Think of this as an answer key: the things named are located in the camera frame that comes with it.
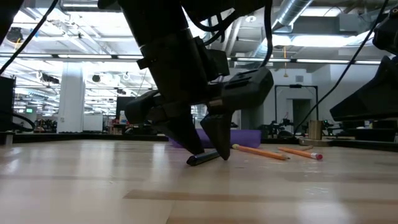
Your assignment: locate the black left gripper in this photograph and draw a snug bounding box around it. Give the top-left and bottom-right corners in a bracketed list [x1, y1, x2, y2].
[124, 29, 275, 161]

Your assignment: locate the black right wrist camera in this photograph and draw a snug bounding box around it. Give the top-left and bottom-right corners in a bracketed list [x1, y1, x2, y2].
[372, 6, 398, 57]

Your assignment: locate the purple plastic supply box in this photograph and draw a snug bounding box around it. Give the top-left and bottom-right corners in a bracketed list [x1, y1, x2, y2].
[169, 129, 262, 149]

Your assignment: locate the black table rig frame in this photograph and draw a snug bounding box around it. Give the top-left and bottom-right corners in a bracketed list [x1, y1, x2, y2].
[0, 130, 398, 153]

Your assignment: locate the black background rig frame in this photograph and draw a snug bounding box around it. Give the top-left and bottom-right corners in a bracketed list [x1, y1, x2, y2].
[274, 84, 319, 125]

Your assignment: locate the long ceiling light bar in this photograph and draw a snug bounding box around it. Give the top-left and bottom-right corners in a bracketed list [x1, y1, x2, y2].
[0, 52, 382, 65]

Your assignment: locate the silver ceiling duct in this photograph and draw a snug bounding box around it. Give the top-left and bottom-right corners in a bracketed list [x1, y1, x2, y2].
[272, 0, 314, 32]

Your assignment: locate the cylindrical stand with round base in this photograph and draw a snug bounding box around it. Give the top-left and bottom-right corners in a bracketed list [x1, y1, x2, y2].
[298, 119, 334, 147]

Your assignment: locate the black curved hose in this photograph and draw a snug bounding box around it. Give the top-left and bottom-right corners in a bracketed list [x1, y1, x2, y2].
[12, 111, 35, 131]

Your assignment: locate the orange pencil red eraser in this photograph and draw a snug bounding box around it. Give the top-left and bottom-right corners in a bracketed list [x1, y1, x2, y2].
[279, 147, 324, 161]

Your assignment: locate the white pillar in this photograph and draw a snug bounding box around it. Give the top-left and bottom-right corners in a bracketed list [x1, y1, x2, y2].
[57, 62, 86, 134]

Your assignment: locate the thin black cable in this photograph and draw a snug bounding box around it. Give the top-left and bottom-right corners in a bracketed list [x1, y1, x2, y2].
[0, 0, 60, 75]

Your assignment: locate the black marker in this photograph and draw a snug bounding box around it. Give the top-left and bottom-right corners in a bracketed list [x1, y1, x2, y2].
[186, 149, 222, 167]

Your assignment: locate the black ceiling cable reel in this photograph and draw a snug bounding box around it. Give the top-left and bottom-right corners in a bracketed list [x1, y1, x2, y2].
[6, 26, 24, 44]

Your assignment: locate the black cabinet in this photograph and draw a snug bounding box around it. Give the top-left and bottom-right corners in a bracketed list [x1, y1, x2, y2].
[0, 76, 16, 133]

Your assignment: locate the black monitor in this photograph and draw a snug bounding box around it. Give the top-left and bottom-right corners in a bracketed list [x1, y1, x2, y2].
[116, 96, 137, 125]

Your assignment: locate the black left wrist camera cable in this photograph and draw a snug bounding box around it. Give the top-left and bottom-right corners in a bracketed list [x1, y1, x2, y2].
[186, 0, 274, 68]

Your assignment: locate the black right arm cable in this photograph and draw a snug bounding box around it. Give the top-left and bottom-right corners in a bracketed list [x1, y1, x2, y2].
[293, 0, 390, 135]

